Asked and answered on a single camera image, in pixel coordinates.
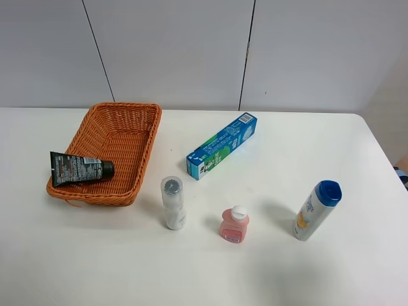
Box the black face wash tube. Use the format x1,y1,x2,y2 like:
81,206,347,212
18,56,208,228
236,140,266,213
50,152,115,187

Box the blue green toothpaste box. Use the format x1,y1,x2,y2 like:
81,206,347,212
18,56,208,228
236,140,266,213
186,112,258,180

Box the orange wicker basket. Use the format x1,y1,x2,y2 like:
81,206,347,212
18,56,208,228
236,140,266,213
47,103,162,207

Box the blue patterned object at edge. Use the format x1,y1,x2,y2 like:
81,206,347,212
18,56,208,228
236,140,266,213
393,166,408,190

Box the white roll-on deodorant bottle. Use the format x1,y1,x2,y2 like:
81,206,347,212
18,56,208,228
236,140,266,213
161,176,187,230

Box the pink lotion bottle white cap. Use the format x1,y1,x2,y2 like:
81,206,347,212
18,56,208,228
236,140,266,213
219,205,249,244

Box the white shampoo bottle blue cap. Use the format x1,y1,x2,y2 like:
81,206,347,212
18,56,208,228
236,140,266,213
293,180,342,241

